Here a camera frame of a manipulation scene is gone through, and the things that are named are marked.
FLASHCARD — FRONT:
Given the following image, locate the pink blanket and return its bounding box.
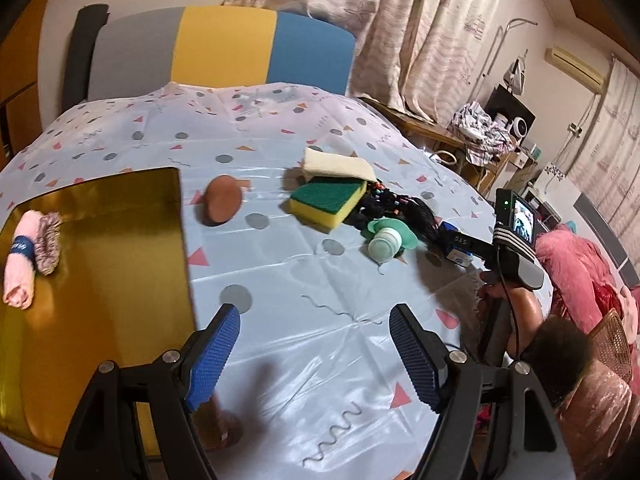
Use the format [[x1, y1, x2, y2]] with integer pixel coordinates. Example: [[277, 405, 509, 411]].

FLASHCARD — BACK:
[[535, 225, 640, 331]]

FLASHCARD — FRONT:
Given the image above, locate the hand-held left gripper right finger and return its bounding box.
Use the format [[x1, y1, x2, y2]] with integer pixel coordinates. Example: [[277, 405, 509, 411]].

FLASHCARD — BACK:
[[389, 303, 576, 480]]

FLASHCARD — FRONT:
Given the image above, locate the black box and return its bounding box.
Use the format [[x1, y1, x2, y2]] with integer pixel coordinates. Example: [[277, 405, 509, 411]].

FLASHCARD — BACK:
[[486, 85, 536, 131]]

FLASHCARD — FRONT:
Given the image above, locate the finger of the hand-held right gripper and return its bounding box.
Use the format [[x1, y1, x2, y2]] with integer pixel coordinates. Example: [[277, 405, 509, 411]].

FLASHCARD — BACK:
[[436, 227, 496, 268]]

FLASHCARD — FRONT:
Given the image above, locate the garment steamer stand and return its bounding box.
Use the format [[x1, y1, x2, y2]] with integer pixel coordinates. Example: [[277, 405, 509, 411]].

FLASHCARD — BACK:
[[480, 19, 538, 96]]

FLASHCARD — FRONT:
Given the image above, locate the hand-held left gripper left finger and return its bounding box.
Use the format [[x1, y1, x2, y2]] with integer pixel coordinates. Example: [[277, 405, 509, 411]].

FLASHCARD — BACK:
[[52, 303, 242, 480]]

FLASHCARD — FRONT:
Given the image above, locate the person's right hand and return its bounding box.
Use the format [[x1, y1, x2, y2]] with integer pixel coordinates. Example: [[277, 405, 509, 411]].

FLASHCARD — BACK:
[[476, 280, 507, 322]]

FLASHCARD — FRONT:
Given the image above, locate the green and white small bottle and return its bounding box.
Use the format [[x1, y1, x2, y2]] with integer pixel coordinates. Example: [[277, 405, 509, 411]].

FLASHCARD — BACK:
[[361, 217, 418, 265]]

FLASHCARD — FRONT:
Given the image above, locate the orange wooden cabinet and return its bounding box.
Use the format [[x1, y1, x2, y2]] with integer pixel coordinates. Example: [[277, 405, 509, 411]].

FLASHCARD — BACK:
[[0, 0, 56, 161]]

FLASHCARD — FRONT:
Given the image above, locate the wicker chair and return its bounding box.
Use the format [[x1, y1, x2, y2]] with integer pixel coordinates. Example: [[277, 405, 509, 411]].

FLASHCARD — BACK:
[[590, 307, 633, 383]]

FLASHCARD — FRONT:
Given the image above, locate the green and yellow sponge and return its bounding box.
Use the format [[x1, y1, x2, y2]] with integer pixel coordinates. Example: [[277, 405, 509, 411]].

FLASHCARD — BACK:
[[289, 180, 368, 234]]

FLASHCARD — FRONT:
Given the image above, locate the black panel heater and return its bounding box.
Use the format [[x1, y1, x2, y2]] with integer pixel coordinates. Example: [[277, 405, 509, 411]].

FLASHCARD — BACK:
[[572, 192, 640, 286]]

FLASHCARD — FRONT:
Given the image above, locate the beige patterned curtain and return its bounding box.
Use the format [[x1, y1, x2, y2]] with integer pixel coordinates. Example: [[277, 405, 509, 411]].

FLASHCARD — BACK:
[[565, 55, 640, 241], [225, 0, 511, 123]]

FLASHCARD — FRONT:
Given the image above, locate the patterned plastic tablecloth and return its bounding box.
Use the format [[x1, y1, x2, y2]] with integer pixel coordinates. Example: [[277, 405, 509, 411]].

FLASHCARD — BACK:
[[0, 82, 556, 480]]

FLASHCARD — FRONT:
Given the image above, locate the crumpled patterned cloth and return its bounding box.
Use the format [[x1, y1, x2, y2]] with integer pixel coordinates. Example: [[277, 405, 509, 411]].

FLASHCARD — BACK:
[[450, 101, 518, 166]]

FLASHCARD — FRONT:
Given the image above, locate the person's right forearm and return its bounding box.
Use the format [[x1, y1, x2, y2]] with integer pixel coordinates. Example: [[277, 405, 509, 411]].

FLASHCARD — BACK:
[[502, 287, 637, 480]]

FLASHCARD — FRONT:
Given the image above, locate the grey yellow blue chair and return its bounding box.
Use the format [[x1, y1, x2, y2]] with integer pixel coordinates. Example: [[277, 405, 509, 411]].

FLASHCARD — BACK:
[[61, 4, 357, 111]]

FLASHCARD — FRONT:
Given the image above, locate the brown egg-shaped sponge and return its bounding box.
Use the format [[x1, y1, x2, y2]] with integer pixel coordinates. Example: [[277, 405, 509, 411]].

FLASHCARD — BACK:
[[202, 175, 246, 227]]

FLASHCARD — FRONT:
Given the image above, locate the white air conditioner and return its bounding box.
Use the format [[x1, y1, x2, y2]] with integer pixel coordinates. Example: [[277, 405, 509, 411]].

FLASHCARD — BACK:
[[545, 46, 607, 95]]

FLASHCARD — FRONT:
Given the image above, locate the black braided hairpiece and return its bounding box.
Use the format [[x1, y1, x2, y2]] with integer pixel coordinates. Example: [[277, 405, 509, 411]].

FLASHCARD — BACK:
[[347, 177, 443, 243]]

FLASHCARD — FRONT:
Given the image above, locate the wooden side table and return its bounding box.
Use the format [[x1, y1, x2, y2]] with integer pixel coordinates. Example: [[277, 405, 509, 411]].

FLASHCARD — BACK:
[[362, 97, 516, 196]]

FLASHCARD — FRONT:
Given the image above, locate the pink grey scrunchie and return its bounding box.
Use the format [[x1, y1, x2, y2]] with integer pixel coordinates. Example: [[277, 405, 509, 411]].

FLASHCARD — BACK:
[[34, 211, 63, 276]]

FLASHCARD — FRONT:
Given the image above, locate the gold tray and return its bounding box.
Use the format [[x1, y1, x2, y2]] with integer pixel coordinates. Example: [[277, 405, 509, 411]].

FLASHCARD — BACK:
[[0, 166, 197, 458]]

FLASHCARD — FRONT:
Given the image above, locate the white patterned box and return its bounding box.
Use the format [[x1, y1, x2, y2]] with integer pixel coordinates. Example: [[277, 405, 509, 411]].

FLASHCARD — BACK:
[[540, 161, 568, 186]]

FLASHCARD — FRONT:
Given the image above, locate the pink rolled towel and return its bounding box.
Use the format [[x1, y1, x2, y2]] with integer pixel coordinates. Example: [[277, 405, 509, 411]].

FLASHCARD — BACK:
[[2, 210, 43, 311]]

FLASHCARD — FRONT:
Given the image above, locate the blue and white small box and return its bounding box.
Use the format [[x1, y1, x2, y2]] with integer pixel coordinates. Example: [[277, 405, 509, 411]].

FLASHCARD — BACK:
[[440, 221, 474, 266]]

